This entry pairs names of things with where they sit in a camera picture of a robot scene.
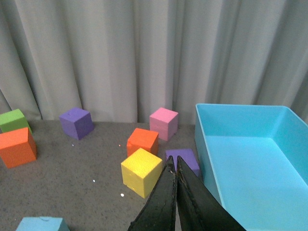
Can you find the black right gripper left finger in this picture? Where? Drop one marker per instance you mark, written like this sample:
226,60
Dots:
159,212

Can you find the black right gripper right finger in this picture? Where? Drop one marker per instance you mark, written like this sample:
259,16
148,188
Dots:
198,209

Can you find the light blue foam block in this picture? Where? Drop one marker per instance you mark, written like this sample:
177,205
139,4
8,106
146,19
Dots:
42,224

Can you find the yellow foam block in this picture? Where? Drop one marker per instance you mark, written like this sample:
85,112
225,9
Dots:
140,172

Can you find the purple foam block near bin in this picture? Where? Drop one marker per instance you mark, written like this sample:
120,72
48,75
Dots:
187,155

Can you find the light blue plastic bin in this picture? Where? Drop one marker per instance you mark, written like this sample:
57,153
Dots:
254,161

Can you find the orange foam block centre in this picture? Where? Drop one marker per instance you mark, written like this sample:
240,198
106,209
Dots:
142,138

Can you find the orange foam block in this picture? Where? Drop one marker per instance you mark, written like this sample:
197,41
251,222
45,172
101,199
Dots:
142,138
17,147

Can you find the pink foam block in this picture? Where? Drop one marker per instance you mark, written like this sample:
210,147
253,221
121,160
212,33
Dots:
165,122

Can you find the purple foam block far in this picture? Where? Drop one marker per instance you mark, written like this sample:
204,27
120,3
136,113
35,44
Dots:
76,123

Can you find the orange foam block left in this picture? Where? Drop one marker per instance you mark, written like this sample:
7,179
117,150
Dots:
17,147

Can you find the grey curtain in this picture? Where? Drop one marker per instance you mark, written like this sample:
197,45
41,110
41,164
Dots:
123,59

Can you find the green foam block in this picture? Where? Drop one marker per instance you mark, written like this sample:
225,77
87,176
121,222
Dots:
13,120

